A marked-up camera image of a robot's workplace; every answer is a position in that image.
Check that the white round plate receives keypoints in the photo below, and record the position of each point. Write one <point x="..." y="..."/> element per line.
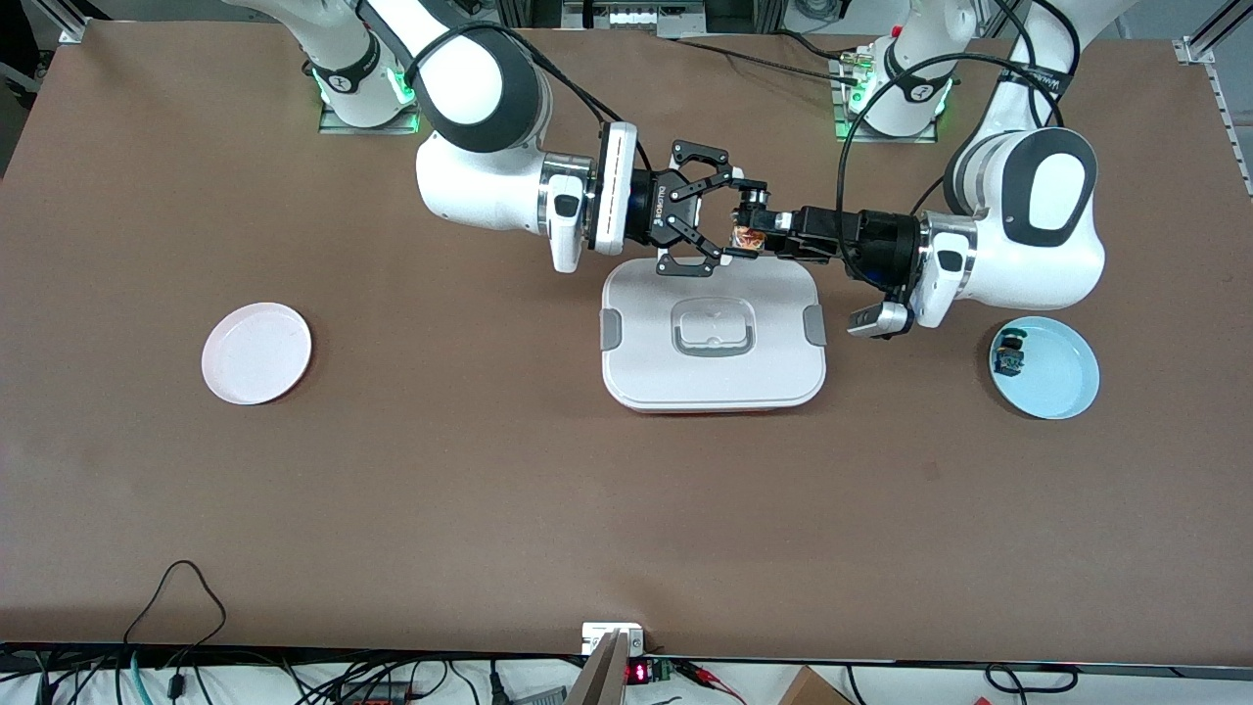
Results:
<point x="256" y="354"/>

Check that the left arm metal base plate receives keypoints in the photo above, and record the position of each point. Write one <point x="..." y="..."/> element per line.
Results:
<point x="842" y="117"/>

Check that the white lunch box grey clips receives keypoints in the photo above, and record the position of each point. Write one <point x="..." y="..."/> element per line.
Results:
<point x="715" y="382"/>

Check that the aluminium frame with label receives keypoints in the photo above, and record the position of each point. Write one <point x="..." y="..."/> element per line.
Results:
<point x="636" y="18"/>

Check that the aluminium frame profile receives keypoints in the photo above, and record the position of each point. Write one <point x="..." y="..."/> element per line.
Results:
<point x="73" y="18"/>
<point x="1196" y="51"/>

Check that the brown cardboard box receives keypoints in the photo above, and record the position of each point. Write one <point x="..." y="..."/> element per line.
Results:
<point x="811" y="690"/>

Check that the red digit display board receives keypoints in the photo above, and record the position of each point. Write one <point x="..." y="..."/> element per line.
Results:
<point x="638" y="673"/>

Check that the orange black switch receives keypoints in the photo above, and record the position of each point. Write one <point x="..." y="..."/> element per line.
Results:
<point x="749" y="237"/>

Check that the white table edge bracket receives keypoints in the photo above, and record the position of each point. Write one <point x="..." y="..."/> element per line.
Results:
<point x="599" y="634"/>

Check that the red clip lead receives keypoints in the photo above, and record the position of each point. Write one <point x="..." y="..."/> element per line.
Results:
<point x="700" y="671"/>

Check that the aluminium camera post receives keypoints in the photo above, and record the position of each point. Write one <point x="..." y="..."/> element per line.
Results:
<point x="599" y="681"/>

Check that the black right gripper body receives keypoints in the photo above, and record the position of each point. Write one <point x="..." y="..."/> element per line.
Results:
<point x="654" y="212"/>

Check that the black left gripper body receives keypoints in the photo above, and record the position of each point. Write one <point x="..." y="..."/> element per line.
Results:
<point x="874" y="244"/>

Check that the light blue round plate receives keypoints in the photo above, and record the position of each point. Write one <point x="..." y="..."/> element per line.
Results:
<point x="1057" y="372"/>

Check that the green black switch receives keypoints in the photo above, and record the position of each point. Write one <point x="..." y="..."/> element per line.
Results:
<point x="1008" y="360"/>

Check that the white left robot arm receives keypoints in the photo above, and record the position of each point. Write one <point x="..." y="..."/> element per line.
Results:
<point x="1038" y="255"/>

